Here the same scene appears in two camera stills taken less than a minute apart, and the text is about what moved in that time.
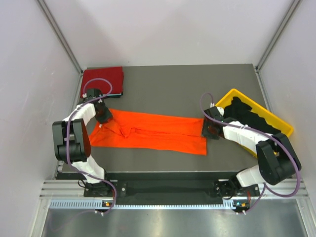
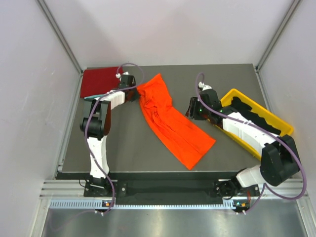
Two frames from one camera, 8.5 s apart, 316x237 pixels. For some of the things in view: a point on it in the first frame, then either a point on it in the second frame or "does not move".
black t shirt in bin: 241,112 does not move
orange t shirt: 127,130 to 178,133
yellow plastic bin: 284,127 does not move
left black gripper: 107,115 to 135,97
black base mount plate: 164,188 does not move
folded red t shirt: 114,74 does not move
